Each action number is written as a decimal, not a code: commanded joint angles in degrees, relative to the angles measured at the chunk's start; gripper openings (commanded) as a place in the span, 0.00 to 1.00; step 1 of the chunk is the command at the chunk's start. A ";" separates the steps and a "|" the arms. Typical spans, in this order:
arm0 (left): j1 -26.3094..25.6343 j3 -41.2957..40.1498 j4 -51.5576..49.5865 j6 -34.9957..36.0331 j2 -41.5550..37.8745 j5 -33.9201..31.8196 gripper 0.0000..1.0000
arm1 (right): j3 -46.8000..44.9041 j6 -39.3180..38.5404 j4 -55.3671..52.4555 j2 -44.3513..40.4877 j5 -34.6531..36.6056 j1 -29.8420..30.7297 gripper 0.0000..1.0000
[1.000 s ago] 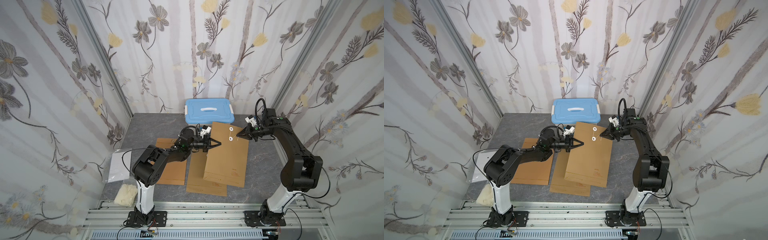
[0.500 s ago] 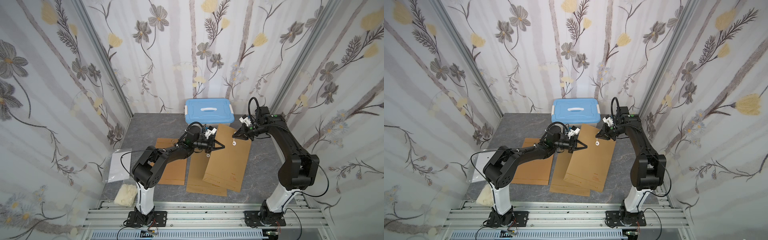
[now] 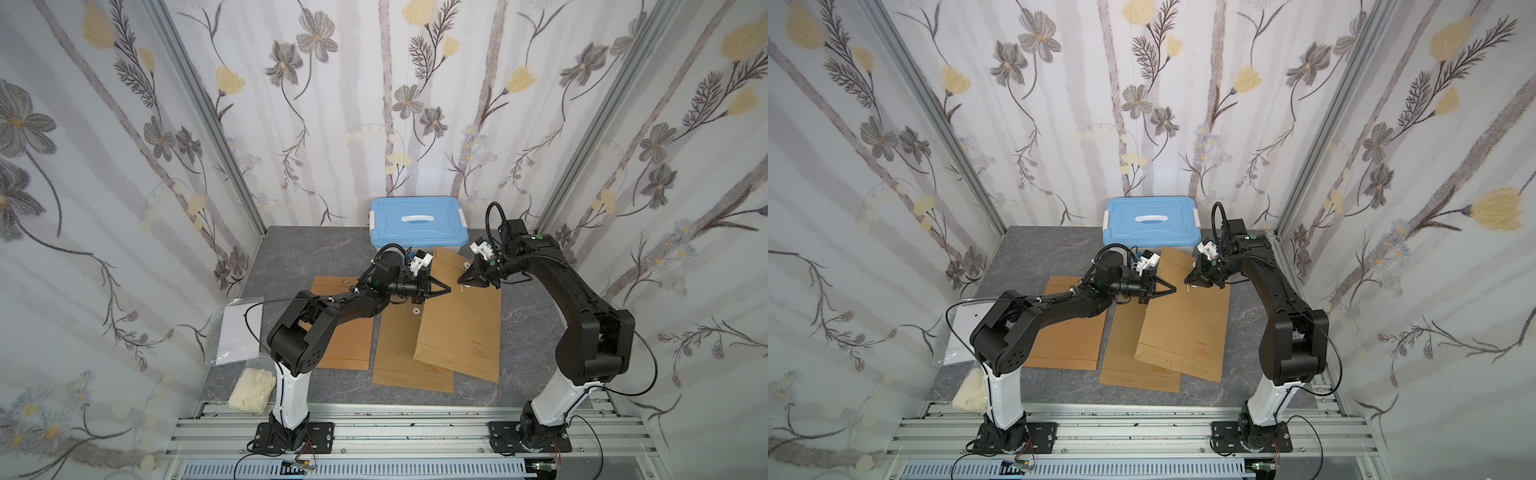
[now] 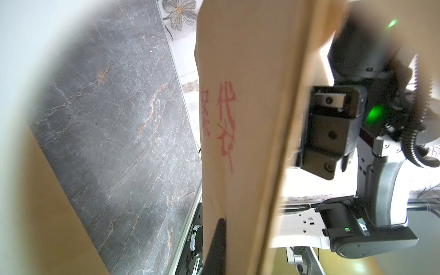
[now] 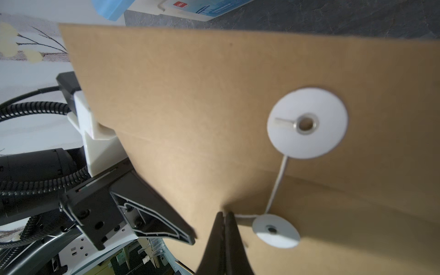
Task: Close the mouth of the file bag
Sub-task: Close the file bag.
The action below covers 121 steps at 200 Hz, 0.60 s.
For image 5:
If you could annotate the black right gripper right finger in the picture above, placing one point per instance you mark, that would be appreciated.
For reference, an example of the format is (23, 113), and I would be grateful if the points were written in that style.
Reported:
(236, 261)

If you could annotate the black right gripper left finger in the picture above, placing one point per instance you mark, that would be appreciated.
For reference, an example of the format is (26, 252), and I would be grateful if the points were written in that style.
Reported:
(213, 261)

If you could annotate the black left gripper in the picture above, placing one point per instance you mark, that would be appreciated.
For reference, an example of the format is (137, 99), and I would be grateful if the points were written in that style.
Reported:
(118, 197)

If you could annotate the kraft file bag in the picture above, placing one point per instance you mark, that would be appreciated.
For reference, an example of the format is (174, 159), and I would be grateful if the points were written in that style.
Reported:
(190, 108)

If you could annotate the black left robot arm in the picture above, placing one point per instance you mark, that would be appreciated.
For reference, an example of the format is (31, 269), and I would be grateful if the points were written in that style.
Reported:
(32, 185)

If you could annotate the blue lidded storage box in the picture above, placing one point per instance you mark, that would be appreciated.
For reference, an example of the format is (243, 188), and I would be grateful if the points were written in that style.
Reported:
(199, 10)

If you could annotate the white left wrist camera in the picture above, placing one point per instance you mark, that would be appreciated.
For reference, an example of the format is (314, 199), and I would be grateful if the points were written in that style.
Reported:
(102, 147)

